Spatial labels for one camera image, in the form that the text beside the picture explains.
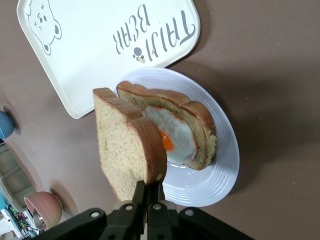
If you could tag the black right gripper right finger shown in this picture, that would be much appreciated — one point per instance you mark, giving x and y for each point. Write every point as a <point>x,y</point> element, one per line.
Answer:
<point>158,220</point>

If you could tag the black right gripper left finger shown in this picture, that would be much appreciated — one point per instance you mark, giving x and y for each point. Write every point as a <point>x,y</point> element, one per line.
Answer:
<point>125,220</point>

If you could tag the white ribbed plate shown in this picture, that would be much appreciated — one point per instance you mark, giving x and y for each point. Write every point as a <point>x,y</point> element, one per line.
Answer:
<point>200,185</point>

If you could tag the plain toast bread slice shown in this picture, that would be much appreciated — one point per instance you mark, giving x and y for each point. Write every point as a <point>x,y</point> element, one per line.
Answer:
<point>120,150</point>

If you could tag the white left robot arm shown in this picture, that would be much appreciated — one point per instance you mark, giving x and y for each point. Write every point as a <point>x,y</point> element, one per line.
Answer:
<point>17,217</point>

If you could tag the pink bowl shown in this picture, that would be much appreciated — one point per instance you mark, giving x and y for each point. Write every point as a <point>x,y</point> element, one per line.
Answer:
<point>50,207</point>

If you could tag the toy fried egg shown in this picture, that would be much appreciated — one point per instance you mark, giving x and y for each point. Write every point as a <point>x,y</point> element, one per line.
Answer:
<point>180,137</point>

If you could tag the toast slice under egg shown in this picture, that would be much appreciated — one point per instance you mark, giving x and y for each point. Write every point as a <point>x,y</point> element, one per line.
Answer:
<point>202,120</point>

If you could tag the blue bowl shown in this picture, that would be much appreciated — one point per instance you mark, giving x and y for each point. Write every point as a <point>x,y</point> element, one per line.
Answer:
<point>6,125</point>

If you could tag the cream bear print tray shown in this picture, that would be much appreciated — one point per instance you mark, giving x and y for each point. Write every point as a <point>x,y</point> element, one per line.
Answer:
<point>87,50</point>

